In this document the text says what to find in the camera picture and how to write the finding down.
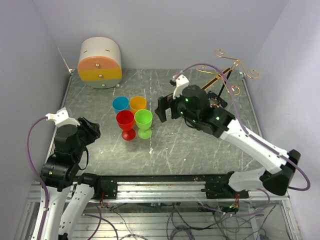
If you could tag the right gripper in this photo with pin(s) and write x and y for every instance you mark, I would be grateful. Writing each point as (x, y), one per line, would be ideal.
(165, 102)

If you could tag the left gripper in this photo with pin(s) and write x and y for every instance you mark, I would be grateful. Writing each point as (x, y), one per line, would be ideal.
(91, 135)

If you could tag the green wine glass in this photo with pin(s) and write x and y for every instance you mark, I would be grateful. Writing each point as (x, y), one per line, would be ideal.
(143, 119)

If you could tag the orange wine glass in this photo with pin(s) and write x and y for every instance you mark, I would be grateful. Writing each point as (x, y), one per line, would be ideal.
(137, 103)

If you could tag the red wine glass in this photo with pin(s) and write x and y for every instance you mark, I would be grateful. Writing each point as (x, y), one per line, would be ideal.
(125, 120)

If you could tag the blue wine glass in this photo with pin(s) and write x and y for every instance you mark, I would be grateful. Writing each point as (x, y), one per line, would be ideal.
(120, 103)

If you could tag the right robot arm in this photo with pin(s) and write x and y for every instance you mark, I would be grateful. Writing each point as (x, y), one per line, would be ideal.
(194, 106)

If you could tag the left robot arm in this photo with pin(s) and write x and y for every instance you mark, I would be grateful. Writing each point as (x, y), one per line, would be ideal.
(57, 220)

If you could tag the gold wine glass rack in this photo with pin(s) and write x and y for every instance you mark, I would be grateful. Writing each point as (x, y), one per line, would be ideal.
(235, 90)

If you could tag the round three-drawer cabinet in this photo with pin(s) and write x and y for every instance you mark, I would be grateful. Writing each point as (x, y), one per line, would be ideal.
(99, 64)

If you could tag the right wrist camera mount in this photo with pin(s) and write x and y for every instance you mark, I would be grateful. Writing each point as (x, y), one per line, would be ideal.
(180, 82)

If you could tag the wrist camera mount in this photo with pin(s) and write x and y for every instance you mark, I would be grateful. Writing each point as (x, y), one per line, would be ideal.
(180, 82)
(62, 117)

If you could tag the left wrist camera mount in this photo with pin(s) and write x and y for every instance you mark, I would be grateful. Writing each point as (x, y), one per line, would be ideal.
(62, 117)

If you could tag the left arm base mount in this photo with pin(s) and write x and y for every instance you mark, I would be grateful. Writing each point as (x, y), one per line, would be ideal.
(104, 187)

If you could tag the aluminium rail frame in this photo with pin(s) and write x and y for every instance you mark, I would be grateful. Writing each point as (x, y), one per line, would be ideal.
(160, 192)

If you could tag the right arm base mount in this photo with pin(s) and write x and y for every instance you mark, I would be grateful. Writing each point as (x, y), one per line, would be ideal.
(217, 187)

